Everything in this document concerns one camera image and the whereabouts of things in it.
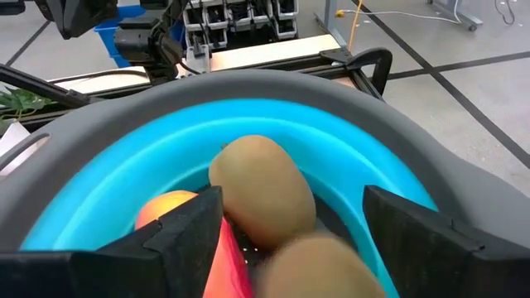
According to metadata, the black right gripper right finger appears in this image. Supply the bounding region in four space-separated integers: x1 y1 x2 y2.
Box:
364 185 530 298

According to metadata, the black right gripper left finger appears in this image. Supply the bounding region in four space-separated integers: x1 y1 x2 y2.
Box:
0 185 224 298

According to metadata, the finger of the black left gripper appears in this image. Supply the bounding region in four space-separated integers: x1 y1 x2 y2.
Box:
35 0 80 41
66 0 119 41

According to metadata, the blue collapsible colander grey rim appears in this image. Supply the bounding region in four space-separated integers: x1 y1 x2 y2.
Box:
0 68 530 298

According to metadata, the brown-green kiwi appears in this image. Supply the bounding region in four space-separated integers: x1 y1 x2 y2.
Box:
208 134 318 252
256 233 386 298

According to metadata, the blue plastic crate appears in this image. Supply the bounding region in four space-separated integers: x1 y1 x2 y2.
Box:
94 4 186 70

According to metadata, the green leafy plant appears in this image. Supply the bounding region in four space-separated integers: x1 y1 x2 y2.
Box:
0 86 57 123

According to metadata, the white plant pot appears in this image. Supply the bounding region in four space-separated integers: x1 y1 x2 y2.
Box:
0 119 32 158

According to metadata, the grey parts drawer rack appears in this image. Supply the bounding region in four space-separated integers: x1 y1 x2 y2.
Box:
181 0 299 42

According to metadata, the grey stand foot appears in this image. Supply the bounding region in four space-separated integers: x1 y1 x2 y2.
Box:
426 0 477 32
312 0 351 47

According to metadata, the yellow floor cable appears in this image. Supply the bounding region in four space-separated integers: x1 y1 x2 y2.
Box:
335 0 365 53

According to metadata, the white floor cable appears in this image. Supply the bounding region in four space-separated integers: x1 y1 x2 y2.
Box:
343 8 463 25

